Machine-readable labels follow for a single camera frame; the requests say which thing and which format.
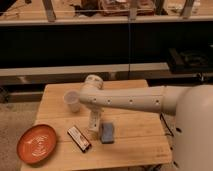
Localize red chocolate bar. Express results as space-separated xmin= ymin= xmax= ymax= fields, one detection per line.
xmin=67 ymin=126 xmax=91 ymax=153

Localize black box on shelf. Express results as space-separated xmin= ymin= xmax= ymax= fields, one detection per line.
xmin=167 ymin=48 xmax=213 ymax=74

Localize blue sponge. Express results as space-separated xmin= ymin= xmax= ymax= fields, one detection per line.
xmin=101 ymin=123 xmax=114 ymax=144

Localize orange ceramic bowl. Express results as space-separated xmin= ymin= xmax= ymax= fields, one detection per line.
xmin=17 ymin=124 xmax=57 ymax=164

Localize black cable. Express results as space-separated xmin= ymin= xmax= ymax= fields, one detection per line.
xmin=159 ymin=113 xmax=175 ymax=138

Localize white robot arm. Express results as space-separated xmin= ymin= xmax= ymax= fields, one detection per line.
xmin=80 ymin=75 xmax=213 ymax=171

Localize wooden table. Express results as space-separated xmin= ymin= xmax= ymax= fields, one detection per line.
xmin=20 ymin=79 xmax=175 ymax=171

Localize metal shelf rack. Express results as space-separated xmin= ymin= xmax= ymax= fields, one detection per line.
xmin=0 ymin=0 xmax=213 ymax=86

